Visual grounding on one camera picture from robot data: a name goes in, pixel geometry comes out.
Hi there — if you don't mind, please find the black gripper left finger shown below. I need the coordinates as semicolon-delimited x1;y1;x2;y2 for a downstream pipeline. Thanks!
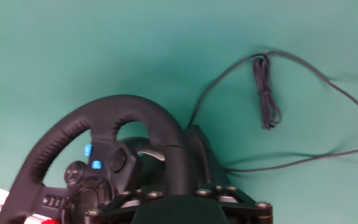
84;185;165;224

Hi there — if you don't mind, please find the green table mat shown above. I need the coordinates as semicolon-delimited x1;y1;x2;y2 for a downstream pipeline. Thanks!
0;0;358;224

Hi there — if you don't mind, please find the thin black wheel cable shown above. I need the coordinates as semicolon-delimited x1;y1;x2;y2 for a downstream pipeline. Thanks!
186;50;358;174

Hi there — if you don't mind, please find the black racing steering wheel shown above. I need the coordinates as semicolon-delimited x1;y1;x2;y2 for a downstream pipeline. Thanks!
0;95;195;224

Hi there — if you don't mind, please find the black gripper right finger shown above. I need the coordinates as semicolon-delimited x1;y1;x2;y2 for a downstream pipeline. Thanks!
193;182;273;224

